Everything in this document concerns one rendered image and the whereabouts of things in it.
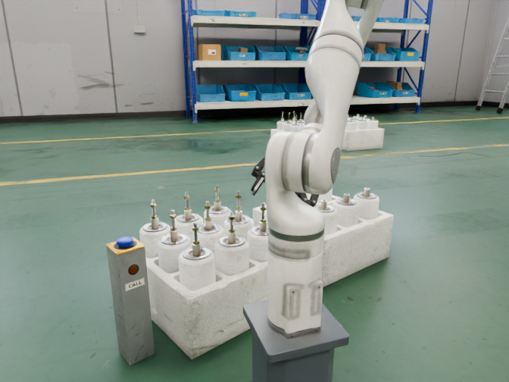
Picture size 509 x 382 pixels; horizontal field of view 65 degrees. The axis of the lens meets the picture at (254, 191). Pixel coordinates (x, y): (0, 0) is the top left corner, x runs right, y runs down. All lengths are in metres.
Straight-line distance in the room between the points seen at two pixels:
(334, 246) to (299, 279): 0.75
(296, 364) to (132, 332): 0.51
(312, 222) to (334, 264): 0.81
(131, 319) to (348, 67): 0.77
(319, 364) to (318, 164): 0.35
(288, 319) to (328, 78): 0.39
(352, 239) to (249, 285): 0.48
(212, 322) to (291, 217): 0.56
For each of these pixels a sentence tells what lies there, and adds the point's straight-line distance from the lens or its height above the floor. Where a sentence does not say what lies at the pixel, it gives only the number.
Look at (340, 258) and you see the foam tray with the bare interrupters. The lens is 1.43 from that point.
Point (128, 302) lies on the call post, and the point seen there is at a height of 0.18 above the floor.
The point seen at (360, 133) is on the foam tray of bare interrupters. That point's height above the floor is 0.15.
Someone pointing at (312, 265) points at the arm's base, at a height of 0.43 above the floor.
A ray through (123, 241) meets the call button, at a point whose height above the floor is 0.33.
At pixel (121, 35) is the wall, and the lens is 6.06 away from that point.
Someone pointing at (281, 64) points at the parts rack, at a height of 0.75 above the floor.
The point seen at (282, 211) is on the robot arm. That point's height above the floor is 0.52.
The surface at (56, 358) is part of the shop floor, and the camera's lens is 1.24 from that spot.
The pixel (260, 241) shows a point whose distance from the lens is 1.17.
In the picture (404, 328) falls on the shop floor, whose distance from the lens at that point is 1.30.
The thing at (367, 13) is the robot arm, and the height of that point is 0.83.
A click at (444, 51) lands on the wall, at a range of 8.20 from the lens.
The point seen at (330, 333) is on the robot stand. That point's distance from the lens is 0.72.
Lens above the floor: 0.73
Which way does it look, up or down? 18 degrees down
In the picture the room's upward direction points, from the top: straight up
